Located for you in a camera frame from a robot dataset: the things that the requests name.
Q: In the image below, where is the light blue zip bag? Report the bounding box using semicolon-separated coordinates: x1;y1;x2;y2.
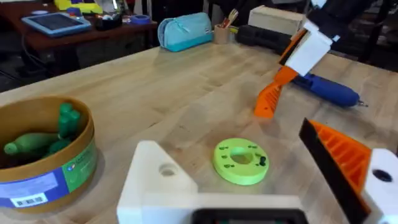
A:
157;12;214;53

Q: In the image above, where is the brown tub with green toys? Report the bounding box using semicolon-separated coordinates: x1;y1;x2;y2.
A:
0;95;98;215

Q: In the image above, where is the pale cardboard box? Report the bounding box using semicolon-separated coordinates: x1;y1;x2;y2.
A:
247;4;308;37

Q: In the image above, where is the wooden cup with brushes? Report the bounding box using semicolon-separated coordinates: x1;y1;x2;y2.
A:
213;8;239;45

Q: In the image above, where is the white orange left gripper right finger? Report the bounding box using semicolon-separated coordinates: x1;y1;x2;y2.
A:
298;118;398;224

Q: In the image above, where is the green disc with holes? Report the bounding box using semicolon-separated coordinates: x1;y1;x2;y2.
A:
212;138;271;187

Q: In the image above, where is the blue tape roll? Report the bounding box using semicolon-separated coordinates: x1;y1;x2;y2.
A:
129;14;152;26

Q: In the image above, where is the blue framed tablet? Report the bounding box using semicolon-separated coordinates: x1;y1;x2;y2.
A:
21;12;93;39

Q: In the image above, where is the blue electric screwdriver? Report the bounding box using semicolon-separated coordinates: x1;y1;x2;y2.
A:
291;72;369;109

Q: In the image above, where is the dark wooden desk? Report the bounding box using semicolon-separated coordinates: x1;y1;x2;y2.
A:
0;1;159;77

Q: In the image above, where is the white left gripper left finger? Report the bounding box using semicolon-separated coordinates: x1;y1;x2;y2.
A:
117;139;199;224

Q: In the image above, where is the yellow toy board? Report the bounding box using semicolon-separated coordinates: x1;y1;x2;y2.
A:
53;0;104;15

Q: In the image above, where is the long black case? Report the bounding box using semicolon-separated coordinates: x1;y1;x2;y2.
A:
236;24;292;56

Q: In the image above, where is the black tray with small items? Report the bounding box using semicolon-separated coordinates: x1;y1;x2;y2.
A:
94;12;124;32

